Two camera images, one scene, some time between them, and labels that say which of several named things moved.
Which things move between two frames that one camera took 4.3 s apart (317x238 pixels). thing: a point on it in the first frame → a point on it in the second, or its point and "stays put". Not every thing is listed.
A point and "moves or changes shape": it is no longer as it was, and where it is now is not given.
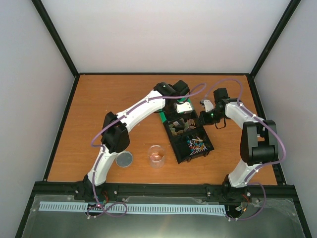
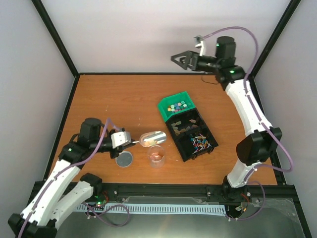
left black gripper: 177,120 → 116,152
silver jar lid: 124,158 stays put
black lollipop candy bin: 188,147 moves or changes shape
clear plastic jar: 156,153 stays put
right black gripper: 203,120 → 188,55
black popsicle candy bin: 183,126 moves or changes shape
